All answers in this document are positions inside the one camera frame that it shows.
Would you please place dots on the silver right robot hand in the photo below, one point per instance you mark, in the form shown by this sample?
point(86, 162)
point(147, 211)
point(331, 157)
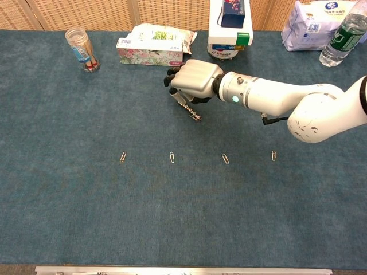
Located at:
point(195, 77)

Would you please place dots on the silver magnetic bead rod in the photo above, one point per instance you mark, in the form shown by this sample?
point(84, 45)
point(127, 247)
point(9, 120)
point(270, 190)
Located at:
point(189, 110)

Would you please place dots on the paperclip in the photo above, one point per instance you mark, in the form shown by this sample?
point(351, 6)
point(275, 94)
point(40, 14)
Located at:
point(273, 155)
point(225, 158)
point(123, 157)
point(172, 157)
point(195, 118)

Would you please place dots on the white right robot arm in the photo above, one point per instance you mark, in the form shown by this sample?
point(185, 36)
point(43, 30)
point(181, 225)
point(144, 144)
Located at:
point(272, 94)

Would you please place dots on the white can blue label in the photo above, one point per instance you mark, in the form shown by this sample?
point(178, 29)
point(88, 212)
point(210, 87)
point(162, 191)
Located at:
point(223, 52)

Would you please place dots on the floral tissue box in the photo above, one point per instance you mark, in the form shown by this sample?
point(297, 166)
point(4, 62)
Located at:
point(149, 53)

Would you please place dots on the white wet wipes pack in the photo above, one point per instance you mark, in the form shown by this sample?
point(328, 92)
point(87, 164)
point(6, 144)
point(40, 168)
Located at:
point(163, 35)

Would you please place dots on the white box green label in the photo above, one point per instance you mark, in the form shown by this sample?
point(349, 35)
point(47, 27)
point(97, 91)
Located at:
point(229, 35)

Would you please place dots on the dark blue small box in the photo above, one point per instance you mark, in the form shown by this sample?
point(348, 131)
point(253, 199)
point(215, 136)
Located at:
point(233, 13)

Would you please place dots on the clear plastic jar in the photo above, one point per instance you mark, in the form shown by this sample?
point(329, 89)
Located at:
point(81, 48)

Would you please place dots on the teal felt table mat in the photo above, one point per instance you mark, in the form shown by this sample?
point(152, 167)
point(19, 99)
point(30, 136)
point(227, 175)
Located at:
point(183, 200)

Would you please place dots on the white bag blue print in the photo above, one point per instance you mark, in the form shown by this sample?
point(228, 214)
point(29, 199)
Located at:
point(311, 28)

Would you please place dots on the wicker folding screen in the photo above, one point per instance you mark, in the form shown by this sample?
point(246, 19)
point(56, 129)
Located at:
point(86, 14)

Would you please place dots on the clear water bottle green label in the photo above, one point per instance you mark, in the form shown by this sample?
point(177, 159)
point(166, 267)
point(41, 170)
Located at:
point(341, 40)

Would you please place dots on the aluminium rail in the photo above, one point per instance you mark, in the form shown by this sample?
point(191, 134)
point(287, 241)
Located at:
point(183, 270)

